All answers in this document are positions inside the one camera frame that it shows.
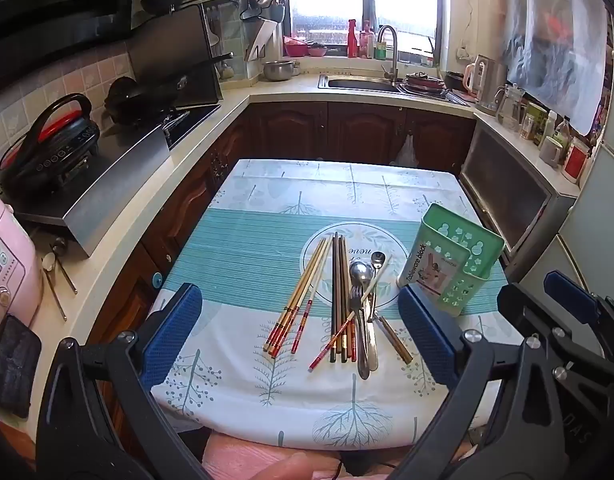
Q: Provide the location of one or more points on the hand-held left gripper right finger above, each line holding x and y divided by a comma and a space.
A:
427, 335

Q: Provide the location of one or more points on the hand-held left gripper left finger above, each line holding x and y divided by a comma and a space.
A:
172, 330

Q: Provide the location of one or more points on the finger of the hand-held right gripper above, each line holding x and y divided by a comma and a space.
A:
517, 310
569, 295

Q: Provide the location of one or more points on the green utensil holder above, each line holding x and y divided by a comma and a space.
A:
462, 240

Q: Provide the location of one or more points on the small steel spoon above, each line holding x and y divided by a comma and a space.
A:
378, 259

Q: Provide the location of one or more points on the steel fork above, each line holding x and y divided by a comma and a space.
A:
394, 341

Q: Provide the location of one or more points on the blue round knob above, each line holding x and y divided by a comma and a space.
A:
157, 278

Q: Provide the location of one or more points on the pale refrigerator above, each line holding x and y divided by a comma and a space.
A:
597, 220

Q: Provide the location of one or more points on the leaf print tablecloth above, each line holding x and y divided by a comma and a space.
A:
237, 240

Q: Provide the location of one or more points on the grey glass door cabinet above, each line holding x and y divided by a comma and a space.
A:
512, 195

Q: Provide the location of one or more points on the thin metal spoon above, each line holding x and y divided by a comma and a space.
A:
57, 295
67, 272

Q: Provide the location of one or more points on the pink garment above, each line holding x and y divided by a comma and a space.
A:
227, 455

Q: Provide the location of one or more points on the white mug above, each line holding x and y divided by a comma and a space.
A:
551, 152

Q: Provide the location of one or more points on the stainless steel stand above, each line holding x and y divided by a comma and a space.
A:
117, 185

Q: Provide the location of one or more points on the black pot holder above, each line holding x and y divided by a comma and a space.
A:
14, 365

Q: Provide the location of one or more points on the white bottle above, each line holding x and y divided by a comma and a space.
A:
551, 125

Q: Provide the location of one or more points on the green tin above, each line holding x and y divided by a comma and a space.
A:
541, 125

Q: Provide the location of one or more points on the small glass jar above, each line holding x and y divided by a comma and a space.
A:
528, 127

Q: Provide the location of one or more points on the pink rice cooker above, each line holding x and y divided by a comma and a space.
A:
7, 270

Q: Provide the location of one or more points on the small white plastic bag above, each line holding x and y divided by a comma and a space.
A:
408, 152

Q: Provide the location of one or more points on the glass jug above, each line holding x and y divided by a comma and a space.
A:
512, 107

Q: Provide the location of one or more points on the black red electric grill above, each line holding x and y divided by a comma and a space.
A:
52, 150

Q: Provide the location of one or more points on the white electric kettle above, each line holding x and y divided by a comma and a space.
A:
494, 85

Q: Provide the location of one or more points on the black wok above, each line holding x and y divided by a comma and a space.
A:
132, 100

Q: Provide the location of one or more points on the dark bowl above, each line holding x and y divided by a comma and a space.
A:
455, 81

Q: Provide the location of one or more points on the red pot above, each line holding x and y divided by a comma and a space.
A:
424, 82

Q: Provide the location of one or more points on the hanging clear plastic bag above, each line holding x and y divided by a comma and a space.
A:
557, 35

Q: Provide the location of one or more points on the steel sink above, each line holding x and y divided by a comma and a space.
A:
357, 84

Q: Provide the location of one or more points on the white kitchen countertop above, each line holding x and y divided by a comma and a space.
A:
287, 87

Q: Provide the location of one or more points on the black upright panel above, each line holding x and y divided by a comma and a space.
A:
172, 50

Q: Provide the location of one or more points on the steel faucet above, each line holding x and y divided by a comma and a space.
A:
392, 55

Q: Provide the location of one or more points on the green bottle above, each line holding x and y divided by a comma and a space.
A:
381, 51

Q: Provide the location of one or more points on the clear pink bottle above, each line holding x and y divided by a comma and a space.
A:
367, 42

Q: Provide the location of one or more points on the white cutting board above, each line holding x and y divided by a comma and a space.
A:
262, 40

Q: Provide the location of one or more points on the red bottle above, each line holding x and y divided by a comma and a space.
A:
352, 40

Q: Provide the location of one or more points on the pink basin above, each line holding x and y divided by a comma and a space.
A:
296, 46

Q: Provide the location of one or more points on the black range hood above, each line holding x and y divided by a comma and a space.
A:
52, 15

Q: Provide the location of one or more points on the window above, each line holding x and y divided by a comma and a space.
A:
327, 0

